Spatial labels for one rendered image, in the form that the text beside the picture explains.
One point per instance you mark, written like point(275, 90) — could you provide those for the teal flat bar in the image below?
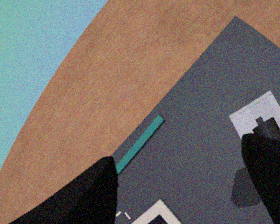
point(150, 131)

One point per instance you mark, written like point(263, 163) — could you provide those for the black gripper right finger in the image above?
point(262, 158)

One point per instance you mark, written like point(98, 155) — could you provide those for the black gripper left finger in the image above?
point(90, 198)

